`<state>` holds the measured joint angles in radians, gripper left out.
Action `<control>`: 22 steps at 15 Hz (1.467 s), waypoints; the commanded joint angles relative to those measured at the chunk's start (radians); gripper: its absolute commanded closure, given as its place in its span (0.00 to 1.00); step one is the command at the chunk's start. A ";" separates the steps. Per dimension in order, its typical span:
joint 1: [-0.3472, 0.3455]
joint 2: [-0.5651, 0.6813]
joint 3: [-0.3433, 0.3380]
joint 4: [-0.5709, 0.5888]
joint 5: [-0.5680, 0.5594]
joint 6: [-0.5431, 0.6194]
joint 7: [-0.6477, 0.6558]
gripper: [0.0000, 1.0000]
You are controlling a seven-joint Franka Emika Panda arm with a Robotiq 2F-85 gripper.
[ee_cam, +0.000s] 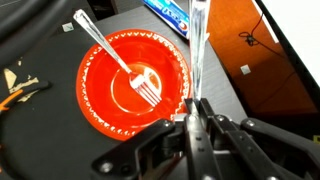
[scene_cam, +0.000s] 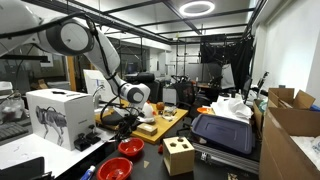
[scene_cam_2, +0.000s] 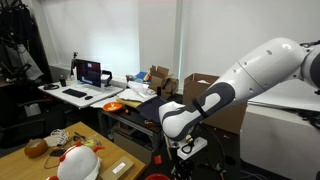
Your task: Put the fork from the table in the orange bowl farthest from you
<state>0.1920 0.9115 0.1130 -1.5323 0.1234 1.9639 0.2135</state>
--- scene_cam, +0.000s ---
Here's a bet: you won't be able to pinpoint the near orange bowl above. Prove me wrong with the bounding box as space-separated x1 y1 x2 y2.
96 157 133 180

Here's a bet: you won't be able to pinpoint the far orange bowl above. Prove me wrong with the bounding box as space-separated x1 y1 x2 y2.
118 137 144 156

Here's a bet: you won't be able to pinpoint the blue white tube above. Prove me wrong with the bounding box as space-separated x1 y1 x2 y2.
80 166 95 180

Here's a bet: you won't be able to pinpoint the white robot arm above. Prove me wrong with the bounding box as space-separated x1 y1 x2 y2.
0 0 150 137

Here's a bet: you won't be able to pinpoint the orange bowl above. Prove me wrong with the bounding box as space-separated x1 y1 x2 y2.
118 137 144 156
96 157 133 180

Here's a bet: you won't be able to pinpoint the white robot dog box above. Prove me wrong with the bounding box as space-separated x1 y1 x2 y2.
26 88 95 151

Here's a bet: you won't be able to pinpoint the wooden side table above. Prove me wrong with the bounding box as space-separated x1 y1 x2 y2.
95 108 188 144

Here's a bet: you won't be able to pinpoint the black keyboard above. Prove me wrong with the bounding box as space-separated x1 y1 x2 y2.
0 119 32 141

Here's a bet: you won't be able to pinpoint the black office chair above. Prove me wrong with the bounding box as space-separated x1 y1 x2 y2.
174 81 200 118

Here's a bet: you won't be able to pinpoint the black clamp mounts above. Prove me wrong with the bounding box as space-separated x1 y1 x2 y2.
74 125 101 151

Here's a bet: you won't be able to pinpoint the large cardboard box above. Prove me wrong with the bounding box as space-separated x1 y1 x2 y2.
259 108 320 180

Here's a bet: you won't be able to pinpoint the blue plastic bin lid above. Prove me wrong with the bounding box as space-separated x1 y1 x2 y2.
192 114 253 154

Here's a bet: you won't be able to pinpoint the small cardboard box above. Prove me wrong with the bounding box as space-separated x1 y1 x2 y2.
268 88 315 110

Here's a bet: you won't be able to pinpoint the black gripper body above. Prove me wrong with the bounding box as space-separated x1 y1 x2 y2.
117 108 141 137

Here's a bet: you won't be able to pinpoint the tan tape scrap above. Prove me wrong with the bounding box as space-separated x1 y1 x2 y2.
143 161 150 168

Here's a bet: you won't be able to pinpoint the ring ceiling light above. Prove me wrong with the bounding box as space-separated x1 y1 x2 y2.
179 0 215 17

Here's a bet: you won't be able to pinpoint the wooden shape sorter box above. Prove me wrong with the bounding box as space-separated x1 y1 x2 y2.
163 137 195 176

